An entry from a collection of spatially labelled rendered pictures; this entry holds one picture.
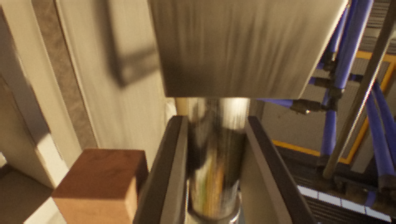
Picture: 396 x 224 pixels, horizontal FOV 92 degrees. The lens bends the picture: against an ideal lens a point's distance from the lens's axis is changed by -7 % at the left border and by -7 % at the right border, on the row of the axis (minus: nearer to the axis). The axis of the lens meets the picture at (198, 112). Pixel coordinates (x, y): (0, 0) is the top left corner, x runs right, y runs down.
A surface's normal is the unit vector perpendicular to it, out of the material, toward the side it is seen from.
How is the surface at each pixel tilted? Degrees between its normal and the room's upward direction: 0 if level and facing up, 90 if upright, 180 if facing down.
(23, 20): 0
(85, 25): 0
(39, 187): 83
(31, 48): 0
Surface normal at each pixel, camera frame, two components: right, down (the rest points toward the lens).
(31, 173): -0.29, 0.48
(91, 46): 0.90, 0.22
